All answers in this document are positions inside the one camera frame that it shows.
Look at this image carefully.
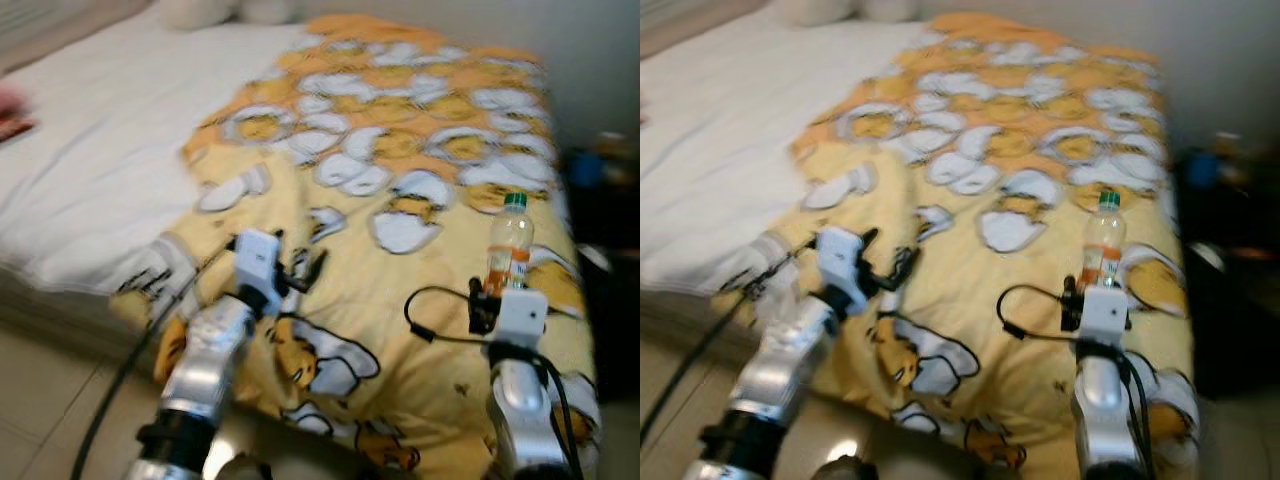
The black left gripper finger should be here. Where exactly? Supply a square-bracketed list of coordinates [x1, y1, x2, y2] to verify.
[885, 245, 919, 291]
[296, 248, 328, 291]

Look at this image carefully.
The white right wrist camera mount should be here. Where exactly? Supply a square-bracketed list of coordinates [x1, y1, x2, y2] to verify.
[492, 288, 549, 349]
[1078, 285, 1131, 346]

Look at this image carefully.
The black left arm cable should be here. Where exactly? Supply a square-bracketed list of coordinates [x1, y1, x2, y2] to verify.
[640, 245, 816, 446]
[70, 250, 236, 480]

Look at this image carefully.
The pink pillow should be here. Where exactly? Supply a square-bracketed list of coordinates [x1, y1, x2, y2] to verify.
[0, 85, 36, 141]

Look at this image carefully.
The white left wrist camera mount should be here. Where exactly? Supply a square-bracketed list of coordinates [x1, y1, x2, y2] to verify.
[232, 230, 286, 316]
[817, 226, 867, 316]

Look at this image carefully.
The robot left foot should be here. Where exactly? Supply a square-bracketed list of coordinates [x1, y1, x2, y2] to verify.
[815, 455, 881, 480]
[215, 455, 271, 480]

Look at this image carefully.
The dark bedside cabinet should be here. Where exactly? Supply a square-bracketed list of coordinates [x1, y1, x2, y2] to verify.
[560, 130, 641, 401]
[1175, 130, 1280, 401]

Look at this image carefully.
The clear orange-label drink bottle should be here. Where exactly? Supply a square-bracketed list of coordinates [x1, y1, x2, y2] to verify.
[483, 192, 536, 299]
[1077, 190, 1128, 293]

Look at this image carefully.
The white quilted mattress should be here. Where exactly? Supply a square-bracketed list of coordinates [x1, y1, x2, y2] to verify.
[0, 20, 301, 331]
[640, 15, 921, 326]

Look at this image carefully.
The yellow egg-print blanket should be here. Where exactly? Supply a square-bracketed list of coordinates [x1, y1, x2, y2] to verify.
[110, 12, 601, 476]
[715, 12, 1198, 476]

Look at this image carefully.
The beige plush toy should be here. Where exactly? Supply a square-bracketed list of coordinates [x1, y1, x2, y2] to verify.
[155, 0, 301, 29]
[780, 0, 921, 26]

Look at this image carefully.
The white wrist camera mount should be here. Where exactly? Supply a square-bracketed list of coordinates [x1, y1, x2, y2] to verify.
[232, 230, 286, 316]
[817, 226, 867, 316]
[492, 288, 549, 349]
[1078, 285, 1131, 346]

